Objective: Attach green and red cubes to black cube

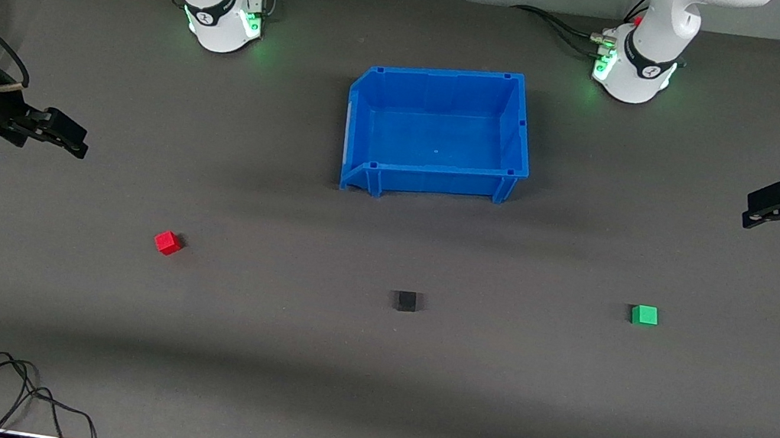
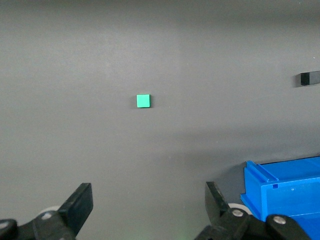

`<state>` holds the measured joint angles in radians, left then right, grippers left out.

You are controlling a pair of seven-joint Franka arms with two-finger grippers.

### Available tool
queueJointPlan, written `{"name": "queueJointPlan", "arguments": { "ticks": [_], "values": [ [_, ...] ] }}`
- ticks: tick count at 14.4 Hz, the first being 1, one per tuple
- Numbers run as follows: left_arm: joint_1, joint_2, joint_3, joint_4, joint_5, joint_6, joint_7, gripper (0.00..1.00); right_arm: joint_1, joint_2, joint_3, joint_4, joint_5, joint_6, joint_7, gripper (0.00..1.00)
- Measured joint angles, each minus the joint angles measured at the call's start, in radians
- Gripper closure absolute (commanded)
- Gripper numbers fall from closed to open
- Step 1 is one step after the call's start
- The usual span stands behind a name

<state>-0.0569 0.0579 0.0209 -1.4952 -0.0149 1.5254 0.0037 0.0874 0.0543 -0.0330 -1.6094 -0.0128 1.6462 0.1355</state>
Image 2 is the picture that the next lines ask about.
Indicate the green cube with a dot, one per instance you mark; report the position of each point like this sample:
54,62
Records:
143,101

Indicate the black cube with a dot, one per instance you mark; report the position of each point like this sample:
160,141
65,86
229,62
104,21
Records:
310,78

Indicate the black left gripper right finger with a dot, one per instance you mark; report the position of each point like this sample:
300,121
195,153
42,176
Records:
217,210

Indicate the blue plastic bin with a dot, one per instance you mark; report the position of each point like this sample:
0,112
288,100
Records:
287,195

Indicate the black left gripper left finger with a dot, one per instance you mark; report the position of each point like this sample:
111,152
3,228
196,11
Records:
75,205

